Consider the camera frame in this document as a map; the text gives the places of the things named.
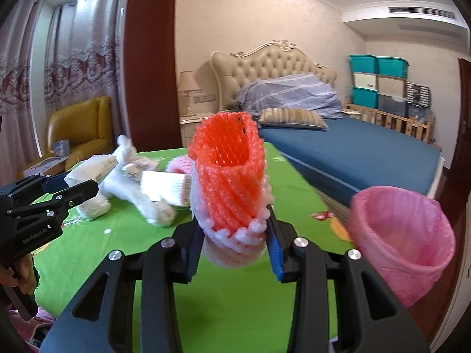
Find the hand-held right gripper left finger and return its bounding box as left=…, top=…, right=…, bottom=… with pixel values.
left=42, top=215, right=205, bottom=353

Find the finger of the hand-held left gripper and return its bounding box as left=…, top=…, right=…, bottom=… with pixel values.
left=7, top=179, right=101, bottom=229
left=0, top=174, right=72, bottom=207

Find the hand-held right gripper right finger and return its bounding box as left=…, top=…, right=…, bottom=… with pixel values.
left=267, top=206, right=431, bottom=353

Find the white foam fruit net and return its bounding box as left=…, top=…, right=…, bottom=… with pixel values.
left=191, top=176, right=276, bottom=267

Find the orange foam fruit net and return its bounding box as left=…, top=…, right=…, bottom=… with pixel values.
left=188, top=112, right=266, bottom=230

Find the pink bag lined trash bin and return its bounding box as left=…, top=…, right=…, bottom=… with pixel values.
left=348, top=187, right=456, bottom=307

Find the person's left hand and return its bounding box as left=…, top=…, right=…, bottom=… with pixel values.
left=0, top=254, right=39, bottom=288

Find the white cardboard box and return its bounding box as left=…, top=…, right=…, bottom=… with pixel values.
left=23, top=156, right=70, bottom=179

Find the white foam wrap sheet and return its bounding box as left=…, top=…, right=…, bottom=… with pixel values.
left=75, top=135, right=176, bottom=227

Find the yellow leather armchair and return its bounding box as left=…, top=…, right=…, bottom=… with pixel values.
left=47, top=96, right=113, bottom=162

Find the white carton box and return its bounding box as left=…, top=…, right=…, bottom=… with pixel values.
left=141, top=170, right=192, bottom=207

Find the pink foam fruit net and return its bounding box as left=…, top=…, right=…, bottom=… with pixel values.
left=165, top=155, right=195, bottom=176

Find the person's pink clothing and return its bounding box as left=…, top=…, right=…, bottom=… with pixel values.
left=0, top=302, right=56, bottom=353

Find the pink lace curtain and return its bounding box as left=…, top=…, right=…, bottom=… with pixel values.
left=0, top=0, right=129, bottom=177

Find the cream nightstand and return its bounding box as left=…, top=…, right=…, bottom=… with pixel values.
left=179, top=112, right=221, bottom=148

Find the bed with blue sheet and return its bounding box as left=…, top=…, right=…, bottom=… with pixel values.
left=258, top=116, right=444, bottom=208

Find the striped pillow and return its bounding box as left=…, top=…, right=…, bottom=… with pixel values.
left=258, top=108, right=329, bottom=131

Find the beige bedside lamp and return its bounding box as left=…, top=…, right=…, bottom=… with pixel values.
left=178, top=71, right=202, bottom=116

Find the blue striped duvet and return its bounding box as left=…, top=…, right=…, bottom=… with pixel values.
left=235, top=74, right=344, bottom=120

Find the teal storage bin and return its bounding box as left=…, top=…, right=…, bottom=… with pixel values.
left=349, top=54, right=378, bottom=74
left=351, top=86, right=379, bottom=109
left=376, top=56, right=409, bottom=78

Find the grey clear storage bin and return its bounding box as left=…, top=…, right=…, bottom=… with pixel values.
left=377, top=94, right=408, bottom=116

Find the beige tufted headboard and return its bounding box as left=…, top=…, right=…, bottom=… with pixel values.
left=210, top=39, right=338, bottom=113

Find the beige storage bin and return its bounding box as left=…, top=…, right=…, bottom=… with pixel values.
left=352, top=73, right=378, bottom=89
left=376, top=75, right=407, bottom=96

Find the dark storage bag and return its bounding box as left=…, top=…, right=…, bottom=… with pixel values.
left=407, top=104, right=431, bottom=122

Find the dark brown door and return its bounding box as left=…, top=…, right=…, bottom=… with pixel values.
left=456, top=58, right=471, bottom=192

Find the ceiling air vent grille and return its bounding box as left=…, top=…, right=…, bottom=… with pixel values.
left=388, top=5, right=457, bottom=19

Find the wooden crib rail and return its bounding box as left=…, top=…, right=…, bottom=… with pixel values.
left=344, top=97, right=435, bottom=143

